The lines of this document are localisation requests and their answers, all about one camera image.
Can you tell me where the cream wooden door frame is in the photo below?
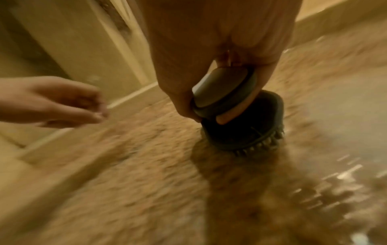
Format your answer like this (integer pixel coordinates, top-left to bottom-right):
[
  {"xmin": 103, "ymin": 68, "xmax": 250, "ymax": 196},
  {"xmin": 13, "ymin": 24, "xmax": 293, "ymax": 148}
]
[{"xmin": 12, "ymin": 0, "xmax": 158, "ymax": 90}]

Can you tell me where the cream baseboard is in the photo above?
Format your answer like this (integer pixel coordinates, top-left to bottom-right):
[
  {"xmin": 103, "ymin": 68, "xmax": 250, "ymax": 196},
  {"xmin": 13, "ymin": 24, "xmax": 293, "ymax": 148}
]
[
  {"xmin": 0, "ymin": 82, "xmax": 170, "ymax": 230},
  {"xmin": 290, "ymin": 7, "xmax": 387, "ymax": 48}
]

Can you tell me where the black round spiked brush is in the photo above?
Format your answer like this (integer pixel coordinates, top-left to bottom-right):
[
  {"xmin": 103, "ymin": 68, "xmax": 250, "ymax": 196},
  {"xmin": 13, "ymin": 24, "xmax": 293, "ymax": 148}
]
[{"xmin": 191, "ymin": 67, "xmax": 285, "ymax": 157}]

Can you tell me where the person's left hand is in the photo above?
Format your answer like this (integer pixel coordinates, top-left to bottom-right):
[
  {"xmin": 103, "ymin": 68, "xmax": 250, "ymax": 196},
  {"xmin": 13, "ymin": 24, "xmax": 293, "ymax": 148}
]
[{"xmin": 0, "ymin": 76, "xmax": 110, "ymax": 128}]

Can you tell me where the person's right hand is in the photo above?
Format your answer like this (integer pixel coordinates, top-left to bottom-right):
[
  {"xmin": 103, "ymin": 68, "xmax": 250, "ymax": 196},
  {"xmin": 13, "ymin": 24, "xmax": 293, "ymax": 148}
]
[{"xmin": 139, "ymin": 0, "xmax": 304, "ymax": 126}]

